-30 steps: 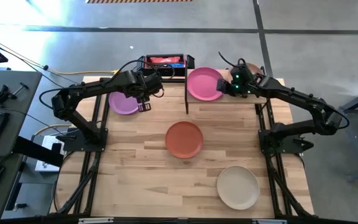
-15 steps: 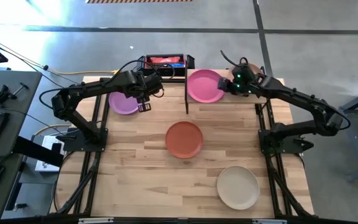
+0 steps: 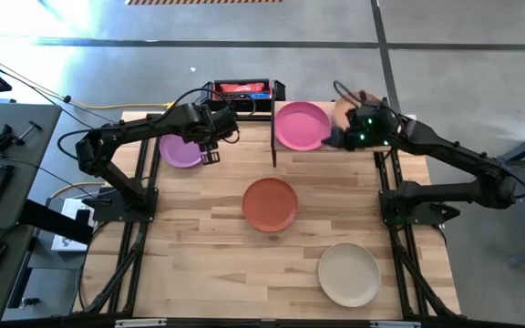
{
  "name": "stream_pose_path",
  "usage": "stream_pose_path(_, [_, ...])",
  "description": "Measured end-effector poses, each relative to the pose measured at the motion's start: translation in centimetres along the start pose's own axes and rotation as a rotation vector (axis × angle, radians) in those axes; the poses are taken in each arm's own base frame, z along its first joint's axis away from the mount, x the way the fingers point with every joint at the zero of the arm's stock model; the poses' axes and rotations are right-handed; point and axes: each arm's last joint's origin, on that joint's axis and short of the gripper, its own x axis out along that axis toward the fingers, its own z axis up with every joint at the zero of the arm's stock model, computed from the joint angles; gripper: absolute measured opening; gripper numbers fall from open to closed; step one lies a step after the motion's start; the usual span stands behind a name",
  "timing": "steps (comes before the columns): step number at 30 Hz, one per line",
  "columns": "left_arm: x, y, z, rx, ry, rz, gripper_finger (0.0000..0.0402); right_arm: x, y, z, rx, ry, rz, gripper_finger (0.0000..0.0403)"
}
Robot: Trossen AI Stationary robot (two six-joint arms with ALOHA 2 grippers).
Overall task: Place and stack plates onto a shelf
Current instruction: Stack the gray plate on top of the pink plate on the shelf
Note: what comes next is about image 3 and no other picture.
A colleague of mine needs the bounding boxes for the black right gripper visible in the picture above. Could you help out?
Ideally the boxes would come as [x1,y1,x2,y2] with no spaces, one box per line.
[324,103,403,152]

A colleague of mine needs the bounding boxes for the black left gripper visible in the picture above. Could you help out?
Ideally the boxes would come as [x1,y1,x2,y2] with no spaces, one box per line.
[180,104,241,166]

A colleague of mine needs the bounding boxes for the purple round plate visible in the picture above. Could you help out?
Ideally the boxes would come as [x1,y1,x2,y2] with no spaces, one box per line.
[159,133,205,169]

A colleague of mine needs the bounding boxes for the pink round plate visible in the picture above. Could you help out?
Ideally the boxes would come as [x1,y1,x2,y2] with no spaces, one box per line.
[273,100,333,152]

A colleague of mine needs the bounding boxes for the peach round plate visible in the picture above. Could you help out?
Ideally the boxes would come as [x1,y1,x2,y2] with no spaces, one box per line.
[334,89,385,134]

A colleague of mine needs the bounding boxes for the orange round plate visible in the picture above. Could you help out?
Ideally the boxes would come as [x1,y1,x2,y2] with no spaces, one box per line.
[242,177,299,233]

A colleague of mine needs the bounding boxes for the cream round plate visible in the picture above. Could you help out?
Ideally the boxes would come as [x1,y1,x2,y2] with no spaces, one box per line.
[317,241,382,309]

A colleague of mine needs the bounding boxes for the white box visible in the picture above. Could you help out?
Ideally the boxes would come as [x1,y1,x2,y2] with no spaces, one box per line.
[51,197,94,253]

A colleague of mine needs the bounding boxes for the black bar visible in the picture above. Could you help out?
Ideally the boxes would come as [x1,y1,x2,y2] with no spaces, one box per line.
[17,199,95,246]

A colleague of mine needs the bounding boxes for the grey desk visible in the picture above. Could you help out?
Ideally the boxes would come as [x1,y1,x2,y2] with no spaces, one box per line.
[0,100,63,323]

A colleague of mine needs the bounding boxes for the black clamp tools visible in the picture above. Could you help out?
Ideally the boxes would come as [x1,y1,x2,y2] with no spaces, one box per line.
[0,119,44,155]

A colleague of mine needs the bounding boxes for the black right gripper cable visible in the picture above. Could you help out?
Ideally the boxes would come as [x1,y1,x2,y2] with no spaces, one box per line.
[332,79,364,110]

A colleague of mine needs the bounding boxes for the black metal table frame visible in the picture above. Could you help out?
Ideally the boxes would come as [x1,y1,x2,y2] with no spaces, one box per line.
[73,111,462,320]

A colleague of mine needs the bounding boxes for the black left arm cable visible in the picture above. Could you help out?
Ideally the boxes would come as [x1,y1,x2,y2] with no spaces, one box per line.
[170,86,258,120]

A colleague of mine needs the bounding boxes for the yellow cable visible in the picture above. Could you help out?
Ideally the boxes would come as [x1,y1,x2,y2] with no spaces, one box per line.
[48,180,108,200]

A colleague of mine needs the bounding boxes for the black cable loop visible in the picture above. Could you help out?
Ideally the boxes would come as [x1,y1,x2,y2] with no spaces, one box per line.
[56,128,91,161]

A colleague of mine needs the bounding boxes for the black floor cable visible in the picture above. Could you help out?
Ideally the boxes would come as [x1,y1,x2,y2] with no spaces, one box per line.
[0,45,118,124]

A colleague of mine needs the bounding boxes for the white bracket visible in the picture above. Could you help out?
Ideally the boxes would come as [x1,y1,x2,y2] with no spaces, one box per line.
[369,320,422,328]
[114,317,169,328]

